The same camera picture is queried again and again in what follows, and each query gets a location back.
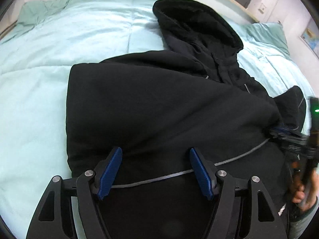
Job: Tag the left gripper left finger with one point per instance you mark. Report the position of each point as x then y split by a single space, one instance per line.
53 217

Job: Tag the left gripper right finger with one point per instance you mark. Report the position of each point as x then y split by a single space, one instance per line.
237 203

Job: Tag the black hooded jacket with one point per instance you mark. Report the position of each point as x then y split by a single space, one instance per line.
157 105

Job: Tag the person's right hand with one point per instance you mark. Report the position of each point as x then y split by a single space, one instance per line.
305 202

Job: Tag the teal pillow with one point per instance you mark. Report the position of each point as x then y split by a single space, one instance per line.
269 33

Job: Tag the teal quilted duvet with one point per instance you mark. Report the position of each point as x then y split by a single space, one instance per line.
36 58

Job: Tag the colourful wall map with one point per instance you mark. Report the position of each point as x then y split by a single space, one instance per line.
311 37

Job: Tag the white wall socket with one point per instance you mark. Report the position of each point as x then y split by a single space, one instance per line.
262 8

